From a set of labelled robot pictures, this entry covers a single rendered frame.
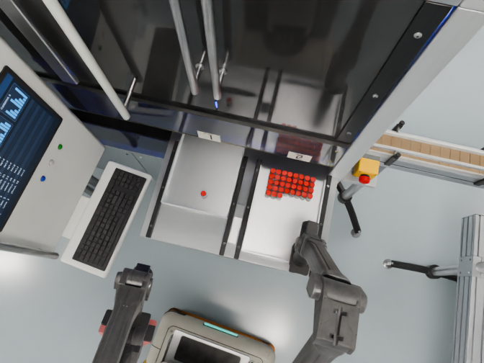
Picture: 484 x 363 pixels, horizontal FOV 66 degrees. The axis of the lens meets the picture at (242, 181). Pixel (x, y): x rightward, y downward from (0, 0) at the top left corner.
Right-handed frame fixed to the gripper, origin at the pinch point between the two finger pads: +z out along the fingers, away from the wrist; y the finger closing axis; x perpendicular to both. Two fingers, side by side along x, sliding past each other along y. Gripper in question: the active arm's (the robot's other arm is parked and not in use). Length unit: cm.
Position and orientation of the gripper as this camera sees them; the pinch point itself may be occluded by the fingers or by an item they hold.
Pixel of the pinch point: (296, 265)
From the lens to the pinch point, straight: 139.3
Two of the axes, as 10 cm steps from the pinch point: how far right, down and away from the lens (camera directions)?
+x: -9.7, -2.1, 0.7
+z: -0.3, 4.5, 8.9
